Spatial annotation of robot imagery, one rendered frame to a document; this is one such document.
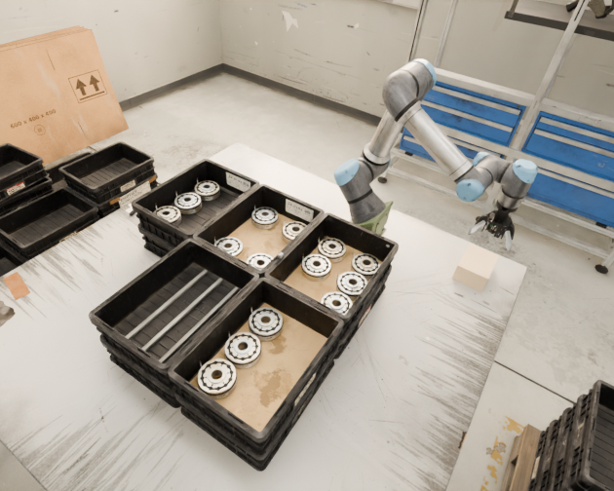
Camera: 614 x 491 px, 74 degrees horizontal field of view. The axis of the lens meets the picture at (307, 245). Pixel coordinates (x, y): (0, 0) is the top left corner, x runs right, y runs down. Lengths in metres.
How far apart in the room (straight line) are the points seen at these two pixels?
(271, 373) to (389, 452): 0.39
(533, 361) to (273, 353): 1.69
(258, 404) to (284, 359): 0.15
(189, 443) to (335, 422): 0.41
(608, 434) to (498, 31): 2.85
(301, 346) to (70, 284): 0.90
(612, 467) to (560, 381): 0.83
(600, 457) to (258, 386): 1.19
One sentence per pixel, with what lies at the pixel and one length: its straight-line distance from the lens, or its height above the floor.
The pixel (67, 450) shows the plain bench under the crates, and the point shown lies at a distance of 1.36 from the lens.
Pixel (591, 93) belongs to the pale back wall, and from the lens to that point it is 3.78.
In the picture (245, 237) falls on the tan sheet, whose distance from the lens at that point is 1.55.
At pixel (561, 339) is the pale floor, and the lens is 2.78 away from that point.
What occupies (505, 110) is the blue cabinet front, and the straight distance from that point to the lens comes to 2.96.
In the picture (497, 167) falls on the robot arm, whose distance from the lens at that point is 1.48.
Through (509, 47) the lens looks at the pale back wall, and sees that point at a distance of 3.77.
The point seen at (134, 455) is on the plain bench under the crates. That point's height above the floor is 0.70.
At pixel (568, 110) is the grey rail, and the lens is 2.91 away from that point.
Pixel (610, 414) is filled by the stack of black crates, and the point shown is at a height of 0.49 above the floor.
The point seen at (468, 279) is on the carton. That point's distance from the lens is 1.71.
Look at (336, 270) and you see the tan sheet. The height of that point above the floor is 0.83.
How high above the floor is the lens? 1.87
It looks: 43 degrees down
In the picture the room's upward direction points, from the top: 5 degrees clockwise
